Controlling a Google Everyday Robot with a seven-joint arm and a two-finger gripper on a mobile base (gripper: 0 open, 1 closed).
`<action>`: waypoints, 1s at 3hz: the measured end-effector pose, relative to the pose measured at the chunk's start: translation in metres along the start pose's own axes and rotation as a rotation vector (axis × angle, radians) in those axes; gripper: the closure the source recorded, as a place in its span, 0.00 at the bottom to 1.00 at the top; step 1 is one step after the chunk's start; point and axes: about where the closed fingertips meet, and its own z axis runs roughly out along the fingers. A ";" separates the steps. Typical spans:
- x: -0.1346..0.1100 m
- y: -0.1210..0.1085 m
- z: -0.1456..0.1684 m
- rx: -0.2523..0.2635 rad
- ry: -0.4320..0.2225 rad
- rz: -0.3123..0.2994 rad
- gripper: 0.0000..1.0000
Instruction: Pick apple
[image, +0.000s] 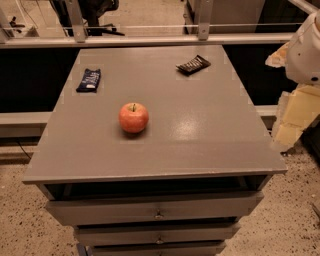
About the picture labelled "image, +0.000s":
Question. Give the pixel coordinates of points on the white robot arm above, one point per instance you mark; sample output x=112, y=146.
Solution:
x=303, y=54

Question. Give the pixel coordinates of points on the red apple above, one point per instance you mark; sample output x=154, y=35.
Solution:
x=133, y=117

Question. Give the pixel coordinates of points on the grey drawer cabinet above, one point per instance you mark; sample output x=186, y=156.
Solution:
x=203, y=136

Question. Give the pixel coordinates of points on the black snack packet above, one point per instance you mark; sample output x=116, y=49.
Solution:
x=196, y=64

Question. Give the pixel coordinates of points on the dark blue snack packet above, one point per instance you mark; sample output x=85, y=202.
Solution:
x=90, y=81

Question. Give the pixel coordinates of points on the top grey drawer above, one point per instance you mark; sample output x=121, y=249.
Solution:
x=154, y=208

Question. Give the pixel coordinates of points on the grey drawer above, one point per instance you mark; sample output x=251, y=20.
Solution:
x=208, y=248
x=154, y=208
x=156, y=234

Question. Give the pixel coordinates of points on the bottom grey drawer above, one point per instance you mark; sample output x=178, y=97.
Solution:
x=208, y=248

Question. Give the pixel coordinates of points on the middle grey drawer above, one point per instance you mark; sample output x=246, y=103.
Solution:
x=156, y=234

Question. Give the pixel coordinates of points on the black office chair base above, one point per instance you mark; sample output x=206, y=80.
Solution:
x=91, y=11

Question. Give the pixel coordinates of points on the yellow foam block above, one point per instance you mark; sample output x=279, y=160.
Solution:
x=296, y=110

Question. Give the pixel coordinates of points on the metal railing frame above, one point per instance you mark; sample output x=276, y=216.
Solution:
x=31, y=24

